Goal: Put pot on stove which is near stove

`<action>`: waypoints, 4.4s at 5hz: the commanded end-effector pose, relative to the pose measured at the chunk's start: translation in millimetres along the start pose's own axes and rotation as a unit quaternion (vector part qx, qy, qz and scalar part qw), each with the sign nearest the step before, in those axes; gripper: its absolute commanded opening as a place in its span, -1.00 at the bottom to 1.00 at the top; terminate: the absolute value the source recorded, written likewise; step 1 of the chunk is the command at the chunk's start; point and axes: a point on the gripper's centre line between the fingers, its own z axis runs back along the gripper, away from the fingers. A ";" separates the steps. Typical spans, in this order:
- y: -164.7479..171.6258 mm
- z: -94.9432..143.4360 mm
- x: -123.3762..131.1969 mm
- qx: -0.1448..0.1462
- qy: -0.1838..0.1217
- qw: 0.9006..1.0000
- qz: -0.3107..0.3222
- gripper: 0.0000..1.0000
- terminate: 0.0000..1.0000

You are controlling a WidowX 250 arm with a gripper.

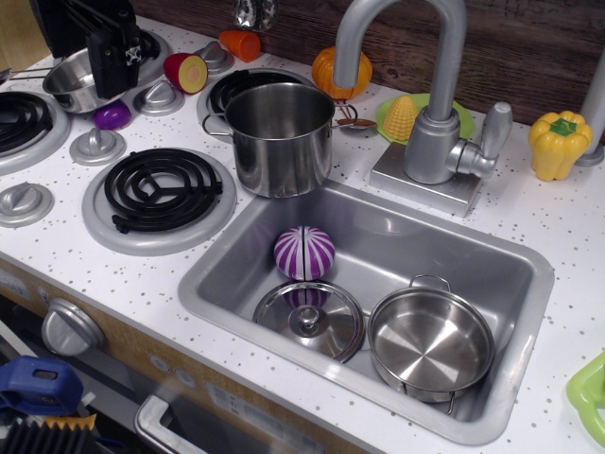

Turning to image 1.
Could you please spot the front left black burner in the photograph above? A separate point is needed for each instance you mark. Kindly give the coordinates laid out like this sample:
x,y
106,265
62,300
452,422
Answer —
x,y
33,127

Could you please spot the grey post with base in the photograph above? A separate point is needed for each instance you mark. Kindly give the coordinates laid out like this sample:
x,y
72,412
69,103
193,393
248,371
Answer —
x,y
592,103

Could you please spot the orange toy carrot piece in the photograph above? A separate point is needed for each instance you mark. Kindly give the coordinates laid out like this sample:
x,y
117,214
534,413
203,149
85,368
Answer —
x,y
245,45

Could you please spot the yellow toy bell pepper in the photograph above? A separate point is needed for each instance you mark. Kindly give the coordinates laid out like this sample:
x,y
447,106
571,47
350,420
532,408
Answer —
x,y
557,140

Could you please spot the green plastic plate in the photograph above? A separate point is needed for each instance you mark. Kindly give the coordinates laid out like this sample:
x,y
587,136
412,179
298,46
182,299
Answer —
x,y
467,123

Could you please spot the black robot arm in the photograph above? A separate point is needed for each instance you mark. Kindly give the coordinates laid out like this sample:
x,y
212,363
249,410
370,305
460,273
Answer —
x,y
65,25

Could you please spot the silver toy faucet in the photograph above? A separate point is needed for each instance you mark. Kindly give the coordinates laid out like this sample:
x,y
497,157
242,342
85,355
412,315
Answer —
x,y
437,167

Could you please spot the blue clamp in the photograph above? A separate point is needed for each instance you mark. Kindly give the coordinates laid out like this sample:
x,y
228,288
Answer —
x,y
40,387

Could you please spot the back left burner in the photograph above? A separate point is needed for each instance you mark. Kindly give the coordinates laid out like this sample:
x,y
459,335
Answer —
x,y
155,49

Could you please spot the small steel pot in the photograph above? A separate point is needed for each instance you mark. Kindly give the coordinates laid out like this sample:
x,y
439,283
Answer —
x,y
72,84

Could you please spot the shallow steel pan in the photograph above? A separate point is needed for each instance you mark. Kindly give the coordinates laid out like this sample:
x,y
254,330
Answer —
x,y
429,343

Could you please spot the yellow toy corn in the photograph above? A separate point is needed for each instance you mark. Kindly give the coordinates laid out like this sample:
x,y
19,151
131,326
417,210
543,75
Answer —
x,y
400,118

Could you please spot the purple toy eggplant piece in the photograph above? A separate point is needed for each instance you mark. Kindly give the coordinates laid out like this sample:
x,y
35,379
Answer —
x,y
112,117

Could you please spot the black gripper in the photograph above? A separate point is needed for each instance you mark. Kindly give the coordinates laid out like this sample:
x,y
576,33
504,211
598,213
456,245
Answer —
x,y
115,53

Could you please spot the silver oven door handle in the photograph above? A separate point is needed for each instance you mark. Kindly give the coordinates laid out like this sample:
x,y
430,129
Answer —
x,y
176,426

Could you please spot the tall steel stockpot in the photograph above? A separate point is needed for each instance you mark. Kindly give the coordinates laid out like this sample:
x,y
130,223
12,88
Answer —
x,y
281,135

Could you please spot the orange toy pumpkin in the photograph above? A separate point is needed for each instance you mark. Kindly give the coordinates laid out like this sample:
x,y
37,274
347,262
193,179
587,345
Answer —
x,y
323,75

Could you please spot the front right black burner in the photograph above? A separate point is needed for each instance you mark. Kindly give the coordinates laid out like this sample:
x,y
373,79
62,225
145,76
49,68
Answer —
x,y
158,202

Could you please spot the silver salt shaker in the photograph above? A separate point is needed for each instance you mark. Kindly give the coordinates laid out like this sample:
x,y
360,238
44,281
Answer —
x,y
256,15

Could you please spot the silver stove knob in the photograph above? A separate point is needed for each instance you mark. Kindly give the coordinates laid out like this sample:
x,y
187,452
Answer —
x,y
159,99
97,147
25,204
217,58

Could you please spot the back right black burner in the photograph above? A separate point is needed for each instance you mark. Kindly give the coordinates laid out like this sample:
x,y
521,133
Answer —
x,y
225,88

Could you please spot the black burner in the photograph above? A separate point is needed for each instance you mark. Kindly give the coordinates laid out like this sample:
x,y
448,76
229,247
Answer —
x,y
225,88
158,202
33,127

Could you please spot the red toy peach half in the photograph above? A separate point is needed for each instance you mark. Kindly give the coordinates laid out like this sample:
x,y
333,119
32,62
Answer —
x,y
186,71

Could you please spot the light green plastic object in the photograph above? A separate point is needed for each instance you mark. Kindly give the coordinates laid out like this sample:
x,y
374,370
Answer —
x,y
585,392

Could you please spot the steel pot lid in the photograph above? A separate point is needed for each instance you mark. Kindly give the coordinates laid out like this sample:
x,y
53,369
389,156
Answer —
x,y
317,315

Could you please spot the steel sink basin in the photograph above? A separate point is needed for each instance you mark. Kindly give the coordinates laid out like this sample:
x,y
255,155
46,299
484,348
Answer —
x,y
380,246

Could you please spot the purple striped toy onion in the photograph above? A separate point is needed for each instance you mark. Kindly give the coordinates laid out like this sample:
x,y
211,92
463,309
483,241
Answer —
x,y
304,253

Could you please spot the silver oven dial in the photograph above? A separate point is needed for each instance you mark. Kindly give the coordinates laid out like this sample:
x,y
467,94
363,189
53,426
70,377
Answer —
x,y
69,331

